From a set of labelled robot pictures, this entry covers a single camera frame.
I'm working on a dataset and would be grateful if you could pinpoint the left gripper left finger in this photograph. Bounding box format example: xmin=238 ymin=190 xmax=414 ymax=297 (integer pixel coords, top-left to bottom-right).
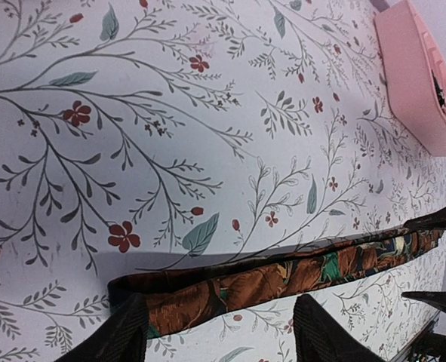
xmin=57 ymin=294 xmax=149 ymax=362

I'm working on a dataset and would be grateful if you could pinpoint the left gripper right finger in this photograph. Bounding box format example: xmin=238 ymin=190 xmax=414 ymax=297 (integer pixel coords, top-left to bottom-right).
xmin=293 ymin=294 xmax=382 ymax=362

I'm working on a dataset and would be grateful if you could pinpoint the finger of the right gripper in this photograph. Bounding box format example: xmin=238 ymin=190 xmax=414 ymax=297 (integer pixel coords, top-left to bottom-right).
xmin=404 ymin=207 xmax=446 ymax=231
xmin=401 ymin=291 xmax=446 ymax=314

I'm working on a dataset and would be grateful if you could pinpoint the brown green patterned tie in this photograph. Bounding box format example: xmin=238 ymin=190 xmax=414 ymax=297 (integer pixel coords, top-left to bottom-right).
xmin=107 ymin=229 xmax=443 ymax=338

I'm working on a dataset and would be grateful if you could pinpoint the pink divided organizer box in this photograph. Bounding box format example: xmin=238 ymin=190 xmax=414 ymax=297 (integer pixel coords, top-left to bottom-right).
xmin=374 ymin=1 xmax=446 ymax=157

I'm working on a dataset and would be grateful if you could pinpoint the floral patterned table mat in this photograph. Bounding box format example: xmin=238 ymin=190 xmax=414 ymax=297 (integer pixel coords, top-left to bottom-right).
xmin=0 ymin=1 xmax=446 ymax=361

